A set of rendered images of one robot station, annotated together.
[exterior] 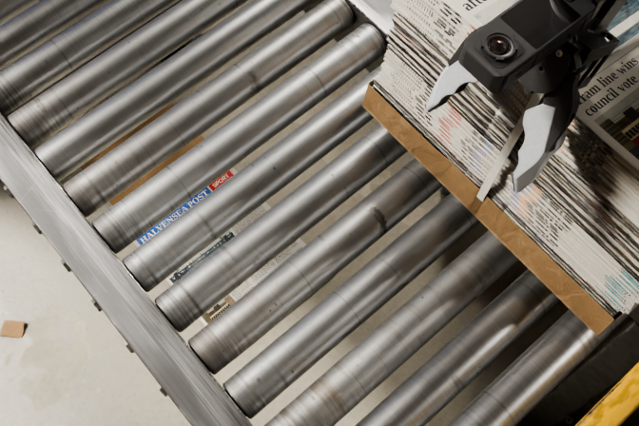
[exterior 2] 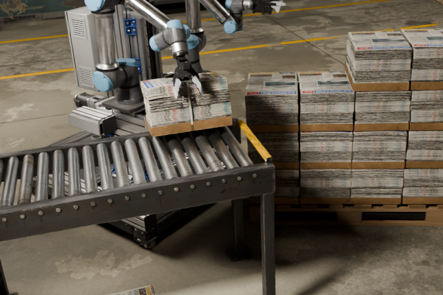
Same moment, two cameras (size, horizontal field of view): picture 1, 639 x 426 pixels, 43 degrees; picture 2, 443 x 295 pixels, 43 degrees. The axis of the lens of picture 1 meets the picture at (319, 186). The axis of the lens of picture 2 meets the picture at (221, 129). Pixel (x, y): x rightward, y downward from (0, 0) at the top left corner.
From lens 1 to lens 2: 2.05 m
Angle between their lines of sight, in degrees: 58
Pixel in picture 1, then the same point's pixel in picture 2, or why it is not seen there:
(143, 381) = not seen: outside the picture
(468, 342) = (219, 144)
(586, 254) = (217, 109)
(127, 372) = not seen: outside the picture
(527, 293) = (215, 136)
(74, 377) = not seen: outside the picture
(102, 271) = (153, 184)
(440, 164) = (179, 127)
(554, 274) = (216, 121)
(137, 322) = (173, 181)
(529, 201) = (200, 112)
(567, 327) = (227, 134)
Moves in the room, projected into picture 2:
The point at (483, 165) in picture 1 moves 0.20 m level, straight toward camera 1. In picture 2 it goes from (187, 116) to (216, 128)
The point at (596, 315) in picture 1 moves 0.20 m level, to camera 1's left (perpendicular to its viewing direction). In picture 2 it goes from (228, 119) to (209, 137)
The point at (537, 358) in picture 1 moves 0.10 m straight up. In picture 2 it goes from (230, 138) to (229, 118)
